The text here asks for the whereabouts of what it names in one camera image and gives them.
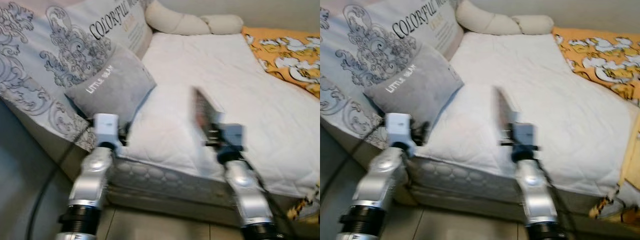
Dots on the grey square lettered pillow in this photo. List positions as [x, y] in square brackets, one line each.
[115, 90]
[420, 90]

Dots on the orange cartoon egg blanket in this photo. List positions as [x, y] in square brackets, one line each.
[285, 55]
[595, 55]

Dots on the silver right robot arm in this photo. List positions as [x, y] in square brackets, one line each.
[537, 195]
[247, 195]

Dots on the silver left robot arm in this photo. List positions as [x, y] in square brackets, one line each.
[90, 185]
[375, 185]

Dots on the white quilted mattress pad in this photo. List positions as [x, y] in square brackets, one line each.
[240, 100]
[550, 100]

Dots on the quilted grey white mattress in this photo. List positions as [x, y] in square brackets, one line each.
[165, 177]
[465, 180]

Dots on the grey bed base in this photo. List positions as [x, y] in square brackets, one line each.
[170, 209]
[475, 212]

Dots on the large grey ornament print cushion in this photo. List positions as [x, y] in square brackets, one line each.
[40, 45]
[360, 45]

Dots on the beige bolster pillow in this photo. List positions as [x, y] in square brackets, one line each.
[485, 22]
[175, 22]

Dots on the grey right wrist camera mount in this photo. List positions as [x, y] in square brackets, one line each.
[525, 135]
[234, 136]

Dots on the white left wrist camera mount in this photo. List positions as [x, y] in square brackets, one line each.
[400, 127]
[106, 127]

